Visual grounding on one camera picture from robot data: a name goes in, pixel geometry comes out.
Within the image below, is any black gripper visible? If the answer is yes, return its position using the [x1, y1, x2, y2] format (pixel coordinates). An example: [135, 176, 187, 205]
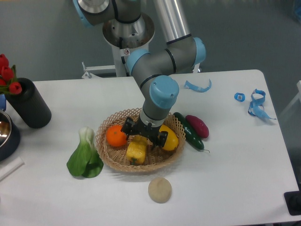
[121, 116, 168, 150]

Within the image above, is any yellow bell pepper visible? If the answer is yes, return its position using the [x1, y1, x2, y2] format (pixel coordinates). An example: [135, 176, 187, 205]
[126, 135, 148, 165]

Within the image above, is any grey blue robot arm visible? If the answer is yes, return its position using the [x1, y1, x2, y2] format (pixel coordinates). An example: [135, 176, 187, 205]
[121, 0, 206, 147]

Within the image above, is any woven wicker basket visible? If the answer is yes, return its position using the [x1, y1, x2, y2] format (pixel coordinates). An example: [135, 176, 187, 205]
[95, 108, 185, 173]

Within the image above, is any orange fruit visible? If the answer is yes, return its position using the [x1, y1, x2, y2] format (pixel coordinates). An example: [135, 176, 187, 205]
[106, 125, 127, 147]

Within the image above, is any yellow mango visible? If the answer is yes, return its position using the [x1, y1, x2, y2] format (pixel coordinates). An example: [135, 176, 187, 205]
[159, 124, 179, 151]

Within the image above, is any green cucumber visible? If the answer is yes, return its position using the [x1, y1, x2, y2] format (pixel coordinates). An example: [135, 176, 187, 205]
[173, 112, 205, 151]

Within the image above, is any beige round bun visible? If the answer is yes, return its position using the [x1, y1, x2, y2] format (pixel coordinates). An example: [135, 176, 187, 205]
[148, 177, 172, 203]

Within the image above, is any green bok choy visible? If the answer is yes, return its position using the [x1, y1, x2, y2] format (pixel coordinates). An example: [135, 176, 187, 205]
[66, 127, 103, 178]

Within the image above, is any purple sweet potato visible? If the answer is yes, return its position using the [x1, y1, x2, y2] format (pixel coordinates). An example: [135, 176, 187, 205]
[185, 115, 209, 138]

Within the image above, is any curved blue tape strip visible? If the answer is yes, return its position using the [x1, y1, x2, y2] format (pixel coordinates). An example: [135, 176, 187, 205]
[184, 79, 212, 93]

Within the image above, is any small blue tape roll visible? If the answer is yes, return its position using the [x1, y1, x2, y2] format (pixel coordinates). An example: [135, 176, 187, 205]
[234, 93, 246, 102]

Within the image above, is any black cylindrical vase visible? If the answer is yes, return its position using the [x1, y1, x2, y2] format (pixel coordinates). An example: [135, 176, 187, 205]
[5, 78, 52, 129]

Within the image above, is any tangled blue tape strip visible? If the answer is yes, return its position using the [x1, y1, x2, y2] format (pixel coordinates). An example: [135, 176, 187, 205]
[248, 89, 276, 120]

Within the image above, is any dark metal bowl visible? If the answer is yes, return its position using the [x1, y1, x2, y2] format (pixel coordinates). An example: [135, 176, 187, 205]
[0, 111, 21, 161]

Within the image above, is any white paper roll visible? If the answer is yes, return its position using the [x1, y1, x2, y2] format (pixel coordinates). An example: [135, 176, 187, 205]
[0, 157, 24, 181]

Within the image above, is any red tulip bouquet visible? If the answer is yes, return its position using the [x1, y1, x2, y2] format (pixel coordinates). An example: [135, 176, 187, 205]
[0, 54, 22, 95]

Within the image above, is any black device at table corner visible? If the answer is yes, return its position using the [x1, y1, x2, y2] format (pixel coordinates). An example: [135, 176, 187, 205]
[284, 191, 301, 216]

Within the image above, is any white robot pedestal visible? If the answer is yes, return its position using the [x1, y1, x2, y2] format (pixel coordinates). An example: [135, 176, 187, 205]
[72, 0, 156, 78]

